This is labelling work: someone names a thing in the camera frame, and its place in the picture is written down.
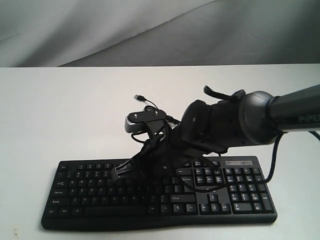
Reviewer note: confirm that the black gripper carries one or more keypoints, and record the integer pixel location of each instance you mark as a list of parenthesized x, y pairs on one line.
[(161, 154)]

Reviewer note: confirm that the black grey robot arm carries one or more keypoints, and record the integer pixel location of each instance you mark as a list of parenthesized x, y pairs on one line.
[(238, 120)]

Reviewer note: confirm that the black acer keyboard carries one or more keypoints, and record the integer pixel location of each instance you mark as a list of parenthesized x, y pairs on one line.
[(84, 198)]

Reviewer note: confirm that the grey backdrop cloth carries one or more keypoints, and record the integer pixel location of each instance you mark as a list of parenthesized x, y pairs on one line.
[(136, 33)]

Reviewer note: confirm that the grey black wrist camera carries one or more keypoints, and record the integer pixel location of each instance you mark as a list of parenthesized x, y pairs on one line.
[(137, 121)]

